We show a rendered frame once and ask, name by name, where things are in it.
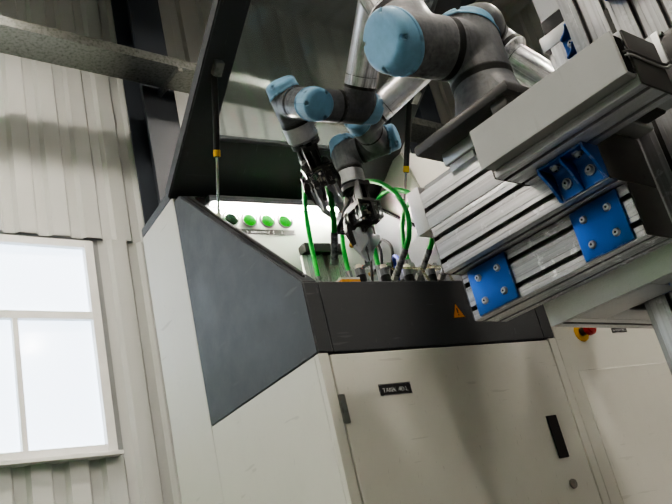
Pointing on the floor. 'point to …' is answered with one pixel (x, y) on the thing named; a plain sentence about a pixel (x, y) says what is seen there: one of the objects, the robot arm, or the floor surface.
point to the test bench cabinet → (312, 442)
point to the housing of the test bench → (181, 360)
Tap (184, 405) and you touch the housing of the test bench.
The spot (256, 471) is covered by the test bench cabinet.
